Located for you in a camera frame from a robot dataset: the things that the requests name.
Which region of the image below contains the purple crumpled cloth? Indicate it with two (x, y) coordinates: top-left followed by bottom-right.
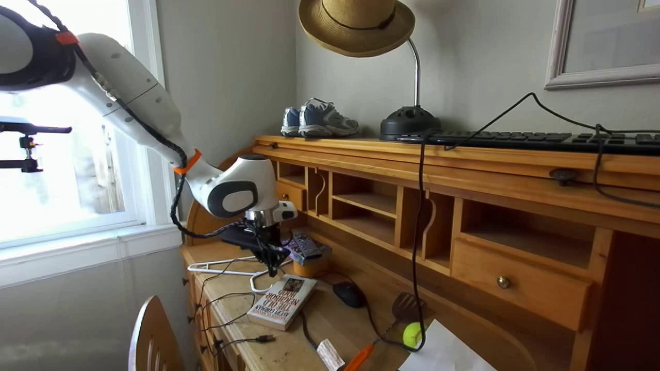
(283, 228), (330, 263)

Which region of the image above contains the white framed picture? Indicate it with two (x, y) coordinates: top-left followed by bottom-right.
(545, 0), (660, 92)

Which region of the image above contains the brown tape roll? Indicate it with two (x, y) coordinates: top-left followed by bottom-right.
(292, 253), (333, 281)

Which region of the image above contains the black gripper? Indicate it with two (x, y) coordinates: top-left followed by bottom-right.
(217, 221), (293, 279)

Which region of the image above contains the yellow-green tennis ball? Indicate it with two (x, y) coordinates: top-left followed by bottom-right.
(401, 319), (425, 350)

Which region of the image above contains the white wire hanger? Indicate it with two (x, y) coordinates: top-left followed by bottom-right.
(187, 253), (277, 294)

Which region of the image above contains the thin black USB cable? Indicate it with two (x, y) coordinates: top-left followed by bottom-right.
(194, 253), (279, 354)

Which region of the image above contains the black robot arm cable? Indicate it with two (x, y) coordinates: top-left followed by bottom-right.
(168, 131), (233, 243)

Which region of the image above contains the pair of shoes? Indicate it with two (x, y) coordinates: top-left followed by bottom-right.
(298, 97), (364, 140)

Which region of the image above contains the black computer mouse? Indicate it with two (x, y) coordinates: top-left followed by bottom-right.
(333, 279), (369, 310)

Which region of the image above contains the curved wooden board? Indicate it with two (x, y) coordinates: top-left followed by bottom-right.
(126, 294), (189, 371)

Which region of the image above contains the thick black tagged cable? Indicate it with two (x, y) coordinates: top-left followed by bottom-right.
(300, 327), (323, 350)

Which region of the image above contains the small black clip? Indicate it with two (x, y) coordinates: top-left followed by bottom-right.
(549, 167), (580, 187)

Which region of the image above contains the black keyboard cable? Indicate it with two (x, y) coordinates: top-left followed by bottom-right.
(442, 90), (660, 212)

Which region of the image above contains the white blue sneaker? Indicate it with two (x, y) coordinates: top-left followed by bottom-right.
(279, 106), (305, 139)

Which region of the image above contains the straw hat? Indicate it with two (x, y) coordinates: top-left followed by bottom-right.
(298, 0), (418, 57)

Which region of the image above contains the orange cable tie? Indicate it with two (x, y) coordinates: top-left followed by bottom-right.
(172, 149), (204, 177)

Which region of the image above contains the white paper sheet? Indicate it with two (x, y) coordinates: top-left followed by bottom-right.
(399, 318), (499, 371)

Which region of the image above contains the black desk lamp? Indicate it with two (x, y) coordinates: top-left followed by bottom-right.
(377, 38), (442, 143)

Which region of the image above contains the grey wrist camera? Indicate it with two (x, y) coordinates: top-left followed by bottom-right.
(244, 200), (300, 227)

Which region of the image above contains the black hairbrush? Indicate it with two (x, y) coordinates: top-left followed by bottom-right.
(390, 290), (423, 325)

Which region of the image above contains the white paper cable tag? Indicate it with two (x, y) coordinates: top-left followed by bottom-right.
(316, 337), (346, 371)

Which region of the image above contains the wooden roll-top desk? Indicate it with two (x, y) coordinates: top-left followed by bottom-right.
(180, 131), (660, 371)

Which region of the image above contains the white window frame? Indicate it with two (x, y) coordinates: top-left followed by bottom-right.
(0, 0), (184, 287)

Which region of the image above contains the orange pen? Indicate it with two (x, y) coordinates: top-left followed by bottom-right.
(340, 340), (379, 371)

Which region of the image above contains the black computer keyboard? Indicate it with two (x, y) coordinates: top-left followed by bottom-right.
(399, 128), (660, 157)

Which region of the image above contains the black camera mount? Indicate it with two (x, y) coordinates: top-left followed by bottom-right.
(0, 118), (74, 175)

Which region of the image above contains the black lamp cable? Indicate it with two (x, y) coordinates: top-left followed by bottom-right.
(408, 131), (431, 353)

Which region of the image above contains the white paperback book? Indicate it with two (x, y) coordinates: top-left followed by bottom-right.
(245, 275), (321, 333)

